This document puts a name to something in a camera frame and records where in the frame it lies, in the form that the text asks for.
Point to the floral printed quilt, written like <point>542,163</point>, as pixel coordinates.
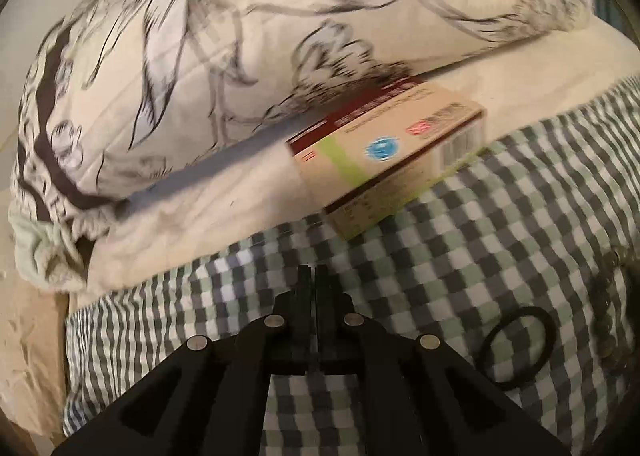
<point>225,35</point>

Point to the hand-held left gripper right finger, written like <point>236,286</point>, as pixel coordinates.
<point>327,296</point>

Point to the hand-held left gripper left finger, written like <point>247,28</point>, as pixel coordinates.
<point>302,296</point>

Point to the checkered grey white cloth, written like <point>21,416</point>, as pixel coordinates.
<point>450,246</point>

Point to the pale green towel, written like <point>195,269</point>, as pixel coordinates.
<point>40,251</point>

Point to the beige medicine box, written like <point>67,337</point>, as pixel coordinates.
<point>380,175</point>

